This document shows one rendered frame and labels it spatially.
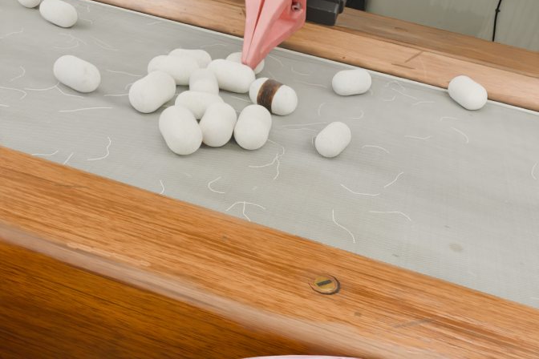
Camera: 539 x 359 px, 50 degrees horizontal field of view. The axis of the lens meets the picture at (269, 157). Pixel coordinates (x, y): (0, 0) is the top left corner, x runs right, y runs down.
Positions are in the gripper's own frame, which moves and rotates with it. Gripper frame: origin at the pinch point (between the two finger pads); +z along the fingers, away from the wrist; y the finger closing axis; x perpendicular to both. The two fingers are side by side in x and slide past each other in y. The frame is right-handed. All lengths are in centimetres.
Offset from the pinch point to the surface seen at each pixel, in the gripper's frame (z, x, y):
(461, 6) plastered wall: -135, 156, 30
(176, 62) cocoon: 2.9, -2.1, -4.2
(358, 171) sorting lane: 7.8, -3.9, 9.8
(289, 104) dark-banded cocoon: 3.8, -1.9, 4.3
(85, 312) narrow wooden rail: 20.5, -14.7, 1.7
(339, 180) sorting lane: 9.1, -4.9, 8.9
